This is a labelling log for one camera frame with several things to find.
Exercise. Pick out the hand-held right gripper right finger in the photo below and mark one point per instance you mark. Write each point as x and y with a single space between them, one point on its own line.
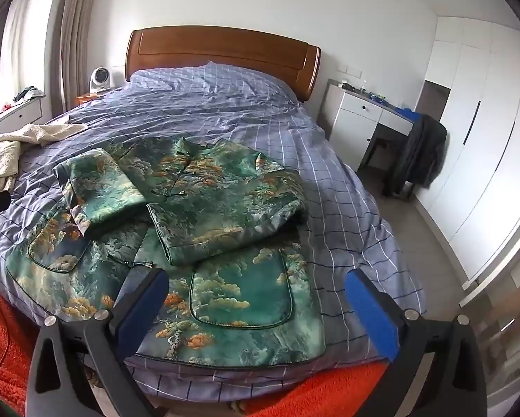
370 312

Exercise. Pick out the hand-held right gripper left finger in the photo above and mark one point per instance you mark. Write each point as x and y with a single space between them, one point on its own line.
143 304

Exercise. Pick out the green printed satin jacket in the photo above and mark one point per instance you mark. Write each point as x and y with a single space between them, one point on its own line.
225 208

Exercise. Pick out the small pile of clothes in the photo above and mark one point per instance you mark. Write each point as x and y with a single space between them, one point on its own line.
28 92

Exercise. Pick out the cream fleece blanket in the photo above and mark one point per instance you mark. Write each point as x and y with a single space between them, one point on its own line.
3 152

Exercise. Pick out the white drawer cabinet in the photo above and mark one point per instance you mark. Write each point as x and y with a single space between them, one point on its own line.
12 115

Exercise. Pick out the orange fleece blanket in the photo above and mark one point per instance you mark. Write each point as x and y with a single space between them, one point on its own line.
3 347

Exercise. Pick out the wooden nightstand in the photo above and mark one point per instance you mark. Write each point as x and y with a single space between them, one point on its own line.
88 97

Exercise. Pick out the dark chair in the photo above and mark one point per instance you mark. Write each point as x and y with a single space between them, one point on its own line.
388 169

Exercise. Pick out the small white fan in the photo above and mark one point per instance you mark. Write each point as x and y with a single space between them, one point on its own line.
98 79

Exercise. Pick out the dark jacket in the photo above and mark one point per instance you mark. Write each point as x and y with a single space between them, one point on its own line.
418 152

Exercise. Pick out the beige curtain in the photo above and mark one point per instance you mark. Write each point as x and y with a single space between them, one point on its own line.
70 39

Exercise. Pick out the white desk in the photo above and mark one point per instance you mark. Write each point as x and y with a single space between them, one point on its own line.
364 117

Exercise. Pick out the white wardrobe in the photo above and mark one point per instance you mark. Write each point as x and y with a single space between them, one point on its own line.
473 139

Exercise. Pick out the blue cloth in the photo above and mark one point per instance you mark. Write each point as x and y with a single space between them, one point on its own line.
402 111

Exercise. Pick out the clutter of small desk things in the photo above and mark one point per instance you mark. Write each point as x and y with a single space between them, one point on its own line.
364 92

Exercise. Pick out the blue checked duvet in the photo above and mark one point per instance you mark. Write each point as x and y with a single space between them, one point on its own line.
225 95

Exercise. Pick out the wooden bed headboard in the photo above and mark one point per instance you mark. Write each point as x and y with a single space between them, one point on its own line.
225 47

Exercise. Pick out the white wall socket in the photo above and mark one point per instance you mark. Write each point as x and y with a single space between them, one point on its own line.
350 71

